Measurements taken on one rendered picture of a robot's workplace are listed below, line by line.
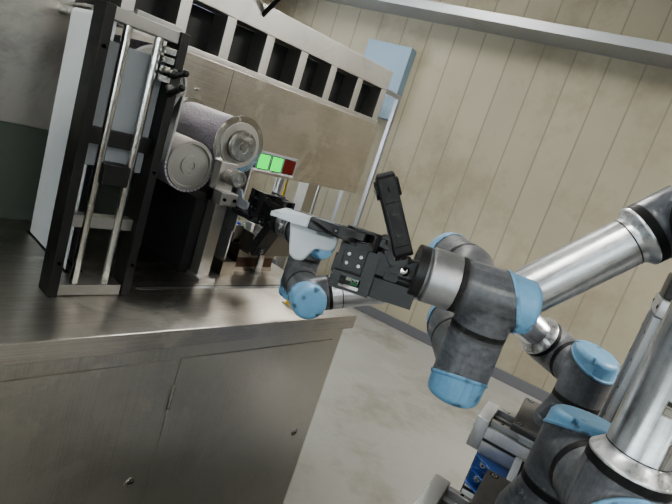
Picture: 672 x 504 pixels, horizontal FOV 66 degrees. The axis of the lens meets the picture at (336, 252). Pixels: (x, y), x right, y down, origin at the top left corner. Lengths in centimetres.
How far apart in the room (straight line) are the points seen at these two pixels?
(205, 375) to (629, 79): 347
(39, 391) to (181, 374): 28
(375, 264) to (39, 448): 73
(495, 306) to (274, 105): 129
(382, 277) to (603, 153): 340
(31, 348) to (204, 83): 97
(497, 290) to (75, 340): 68
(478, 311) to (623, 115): 342
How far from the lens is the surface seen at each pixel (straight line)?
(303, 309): 106
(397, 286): 67
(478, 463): 152
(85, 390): 108
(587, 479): 84
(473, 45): 430
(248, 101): 175
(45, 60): 147
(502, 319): 69
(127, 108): 108
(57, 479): 119
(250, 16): 173
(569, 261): 84
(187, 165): 129
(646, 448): 82
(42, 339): 96
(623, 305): 400
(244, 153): 134
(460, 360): 70
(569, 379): 143
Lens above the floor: 135
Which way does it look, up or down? 12 degrees down
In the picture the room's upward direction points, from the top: 18 degrees clockwise
